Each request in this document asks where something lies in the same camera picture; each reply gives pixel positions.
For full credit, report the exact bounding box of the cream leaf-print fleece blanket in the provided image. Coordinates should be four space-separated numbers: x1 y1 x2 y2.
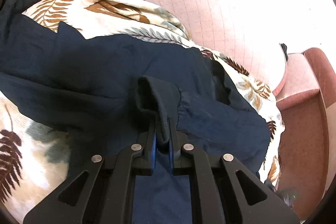
1 0 285 222

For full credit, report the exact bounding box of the navy blue garment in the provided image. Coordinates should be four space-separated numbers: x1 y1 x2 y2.
1 0 270 223

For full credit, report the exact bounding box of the reddish brown bed frame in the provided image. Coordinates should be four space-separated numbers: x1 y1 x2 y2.
123 0 336 219

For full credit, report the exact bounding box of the small black object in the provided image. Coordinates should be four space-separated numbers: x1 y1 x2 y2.
280 43 289 61

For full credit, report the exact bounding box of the pink quilted mattress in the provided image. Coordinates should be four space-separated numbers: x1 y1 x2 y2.
147 0 335 89

